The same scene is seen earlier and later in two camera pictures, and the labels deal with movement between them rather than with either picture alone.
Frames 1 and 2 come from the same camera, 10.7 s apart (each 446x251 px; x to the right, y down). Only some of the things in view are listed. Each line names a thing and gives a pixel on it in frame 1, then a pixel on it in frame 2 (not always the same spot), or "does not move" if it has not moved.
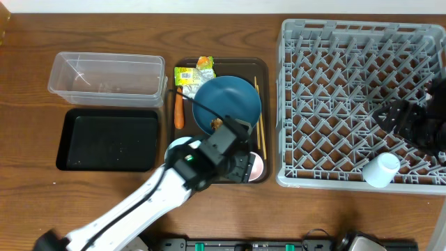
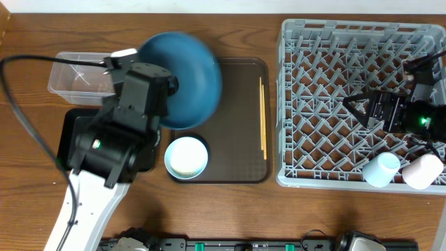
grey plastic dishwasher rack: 332,76 does not move
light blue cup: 379,171 does not move
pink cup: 257,167 -> 421,173
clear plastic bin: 109,79 does not move
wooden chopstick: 257,120 -> 260,113
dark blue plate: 231,96 -> 190,61
